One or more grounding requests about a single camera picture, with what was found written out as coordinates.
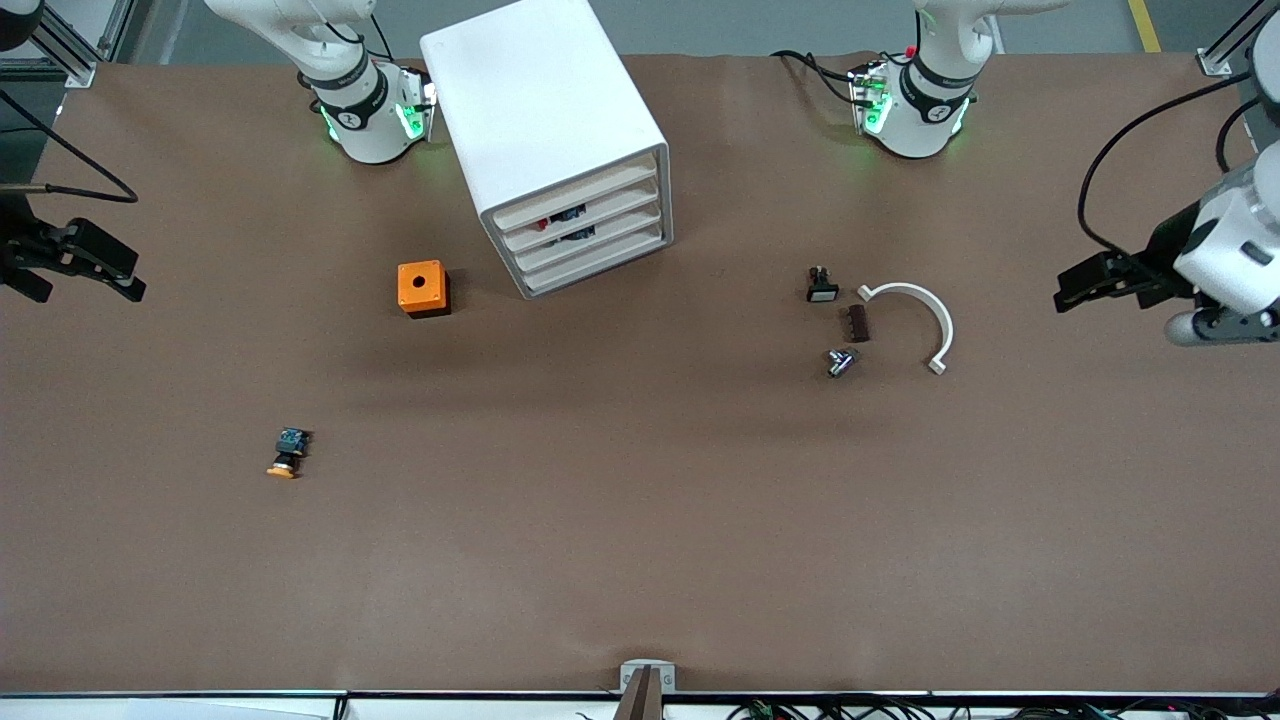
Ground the white table edge rail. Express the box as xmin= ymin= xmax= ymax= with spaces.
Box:
xmin=0 ymin=689 xmax=1280 ymax=720

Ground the white dish rack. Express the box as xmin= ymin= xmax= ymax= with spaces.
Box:
xmin=497 ymin=175 xmax=665 ymax=256

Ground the black cable bundle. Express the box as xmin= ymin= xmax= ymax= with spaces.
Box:
xmin=575 ymin=694 xmax=1280 ymax=720

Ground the white plastic drawer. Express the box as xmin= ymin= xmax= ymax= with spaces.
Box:
xmin=508 ymin=198 xmax=667 ymax=276
xmin=488 ymin=150 xmax=663 ymax=236
xmin=518 ymin=220 xmax=669 ymax=297

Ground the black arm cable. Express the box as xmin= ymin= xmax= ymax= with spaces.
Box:
xmin=0 ymin=88 xmax=139 ymax=205
xmin=1077 ymin=72 xmax=1263 ymax=253

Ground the yellow mushroom push button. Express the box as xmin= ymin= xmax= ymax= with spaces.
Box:
xmin=266 ymin=427 xmax=314 ymax=481

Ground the aluminium frame profile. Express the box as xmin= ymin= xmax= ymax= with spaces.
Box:
xmin=28 ymin=0 xmax=103 ymax=90
xmin=1196 ymin=0 xmax=1269 ymax=78

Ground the orange button box with hole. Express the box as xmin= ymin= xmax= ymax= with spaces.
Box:
xmin=397 ymin=260 xmax=452 ymax=320

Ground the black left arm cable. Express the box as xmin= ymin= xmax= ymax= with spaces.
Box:
xmin=1077 ymin=72 xmax=1263 ymax=253

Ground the white drawer cabinet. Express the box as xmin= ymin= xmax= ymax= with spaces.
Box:
xmin=419 ymin=0 xmax=674 ymax=302

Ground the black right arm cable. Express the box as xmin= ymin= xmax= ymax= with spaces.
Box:
xmin=0 ymin=88 xmax=139 ymax=205

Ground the brown table mat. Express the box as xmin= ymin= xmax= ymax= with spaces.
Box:
xmin=0 ymin=50 xmax=1280 ymax=697

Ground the white curved bracket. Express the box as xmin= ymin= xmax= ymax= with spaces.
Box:
xmin=856 ymin=282 xmax=955 ymax=377

